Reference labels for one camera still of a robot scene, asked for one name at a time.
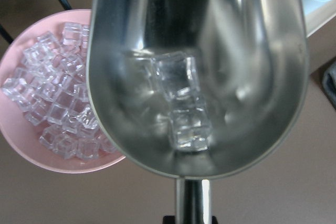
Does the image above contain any pink bowl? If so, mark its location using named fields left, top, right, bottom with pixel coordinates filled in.
left=1, top=9, right=125, bottom=174

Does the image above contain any steel ice scoop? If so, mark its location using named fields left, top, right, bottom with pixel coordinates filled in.
left=87, top=0, right=309, bottom=223

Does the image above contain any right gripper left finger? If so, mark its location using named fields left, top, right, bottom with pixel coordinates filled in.
left=162, top=216, right=175, bottom=224

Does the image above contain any clear ice cubes pile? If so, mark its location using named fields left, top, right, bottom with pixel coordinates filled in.
left=1, top=22, right=116, bottom=160

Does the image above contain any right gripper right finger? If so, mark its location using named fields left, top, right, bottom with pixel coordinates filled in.
left=212, top=216, right=218, bottom=224

